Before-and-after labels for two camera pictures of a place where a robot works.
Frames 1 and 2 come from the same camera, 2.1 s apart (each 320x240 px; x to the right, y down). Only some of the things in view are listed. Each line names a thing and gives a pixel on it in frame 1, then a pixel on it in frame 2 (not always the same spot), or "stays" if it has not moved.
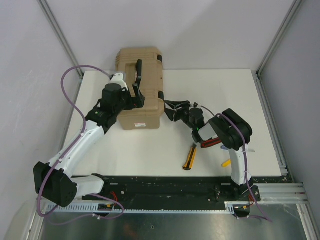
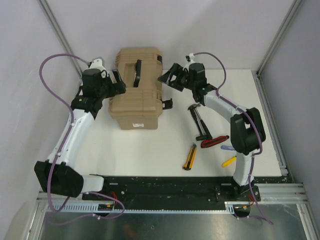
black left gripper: (137, 102) to (116, 88)
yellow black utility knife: (190, 160) stays
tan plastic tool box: (151, 85) stays
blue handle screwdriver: (223, 147) stays
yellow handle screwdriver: (226, 163) stays
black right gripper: (173, 115) to (177, 71)
